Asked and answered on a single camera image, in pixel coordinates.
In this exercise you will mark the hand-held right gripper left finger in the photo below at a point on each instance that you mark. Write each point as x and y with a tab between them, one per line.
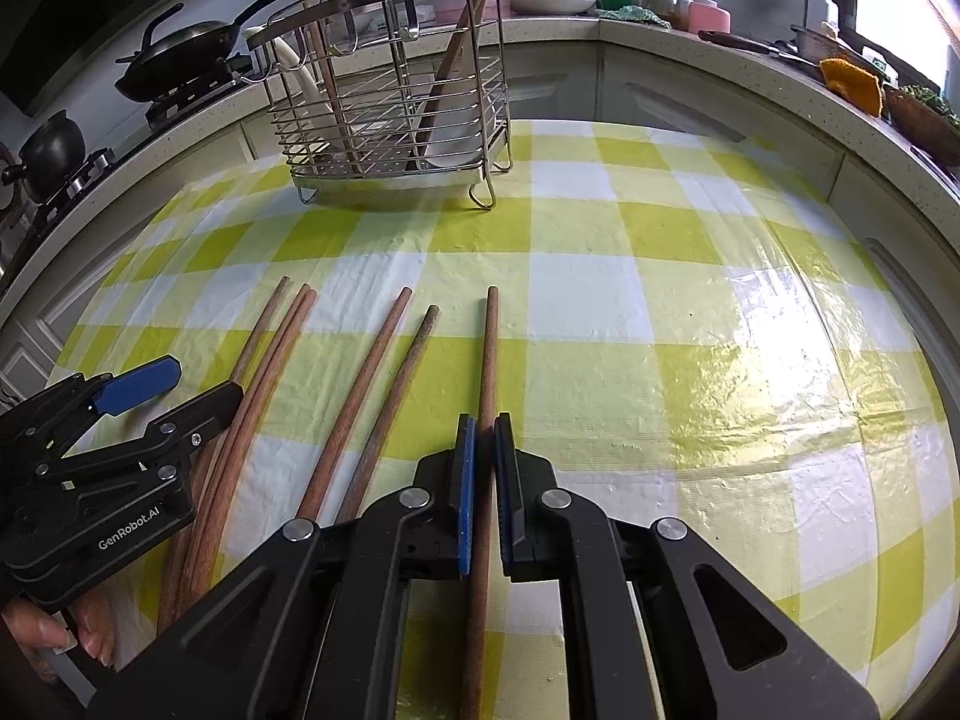
466	495

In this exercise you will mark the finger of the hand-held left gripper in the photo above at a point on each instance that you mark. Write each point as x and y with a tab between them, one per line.
210	405
139	382

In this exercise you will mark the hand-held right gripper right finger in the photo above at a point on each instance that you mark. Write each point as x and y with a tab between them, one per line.
504	499

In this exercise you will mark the person's left hand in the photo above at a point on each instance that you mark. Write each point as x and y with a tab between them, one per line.
90	630

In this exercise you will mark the black clay pot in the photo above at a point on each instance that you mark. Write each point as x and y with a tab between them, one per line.
49	150

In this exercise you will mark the yellow checked tablecloth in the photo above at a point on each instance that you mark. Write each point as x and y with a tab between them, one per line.
675	315

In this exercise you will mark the black glass gas stove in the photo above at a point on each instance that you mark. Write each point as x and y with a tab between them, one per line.
180	109

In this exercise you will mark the black wok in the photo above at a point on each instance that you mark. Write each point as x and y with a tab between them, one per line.
165	79

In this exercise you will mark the steel wok lid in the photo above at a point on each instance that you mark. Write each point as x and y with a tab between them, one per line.
202	37

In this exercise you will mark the black range hood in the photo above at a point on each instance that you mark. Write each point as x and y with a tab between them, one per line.
90	0

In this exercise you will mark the patterned plate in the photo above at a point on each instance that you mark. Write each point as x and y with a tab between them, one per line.
555	5

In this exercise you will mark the speckled stone countertop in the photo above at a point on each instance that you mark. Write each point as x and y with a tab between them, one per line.
750	67

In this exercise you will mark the green dish cloth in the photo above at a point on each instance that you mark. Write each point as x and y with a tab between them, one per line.
637	16

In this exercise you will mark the kitchen knife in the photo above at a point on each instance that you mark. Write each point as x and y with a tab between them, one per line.
735	40

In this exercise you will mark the pink cup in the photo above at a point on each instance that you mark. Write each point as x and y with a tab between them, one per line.
709	16

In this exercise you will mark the orange cloth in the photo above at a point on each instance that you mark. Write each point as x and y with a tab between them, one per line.
855	90

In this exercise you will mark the steel basin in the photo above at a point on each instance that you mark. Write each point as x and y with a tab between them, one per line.
817	45

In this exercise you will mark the wicker basket with greens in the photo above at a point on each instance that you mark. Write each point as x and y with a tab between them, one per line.
919	120

